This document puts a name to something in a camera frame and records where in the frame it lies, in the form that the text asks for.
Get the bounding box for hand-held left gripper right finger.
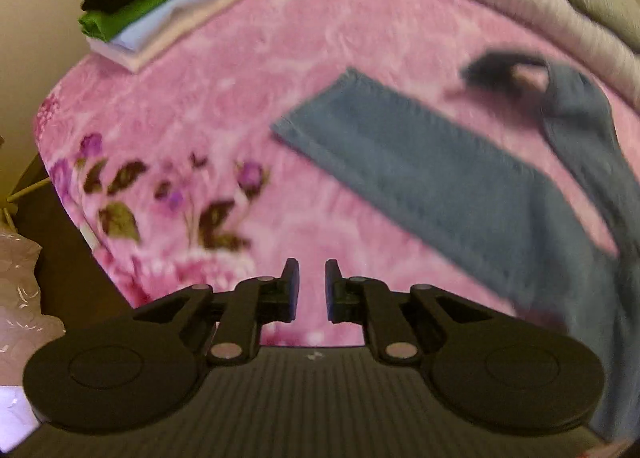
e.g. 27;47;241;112
325;258;501;367

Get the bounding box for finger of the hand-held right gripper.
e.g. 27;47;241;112
459;51;551;100

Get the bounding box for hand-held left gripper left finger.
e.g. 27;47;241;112
132;258;301;367

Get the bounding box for blue denim jeans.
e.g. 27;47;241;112
270;61;640;441

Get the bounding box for pink floral blanket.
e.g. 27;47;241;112
32;0;640;354

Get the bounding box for dark bed base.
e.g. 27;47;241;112
14;153;136;311

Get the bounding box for clear plastic bag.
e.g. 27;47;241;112
0;231;68;384

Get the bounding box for stack of folded towels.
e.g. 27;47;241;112
85;0;258;74

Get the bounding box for thin white rod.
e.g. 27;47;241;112
4;175;51;205

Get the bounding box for light blue folded garment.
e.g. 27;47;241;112
110;0;238;52

